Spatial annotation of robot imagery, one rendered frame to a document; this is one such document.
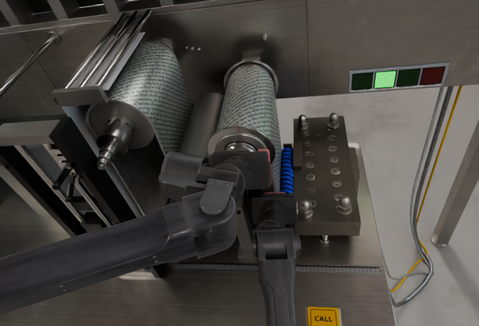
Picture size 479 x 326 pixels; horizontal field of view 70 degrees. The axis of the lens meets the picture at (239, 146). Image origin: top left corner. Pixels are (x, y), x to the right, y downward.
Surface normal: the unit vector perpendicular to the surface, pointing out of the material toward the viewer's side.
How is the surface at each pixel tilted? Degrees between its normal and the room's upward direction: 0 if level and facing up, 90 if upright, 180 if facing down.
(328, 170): 0
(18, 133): 0
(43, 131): 0
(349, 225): 90
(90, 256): 11
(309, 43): 90
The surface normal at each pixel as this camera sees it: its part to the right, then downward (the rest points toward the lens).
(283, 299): -0.04, -0.63
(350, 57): -0.11, 0.70
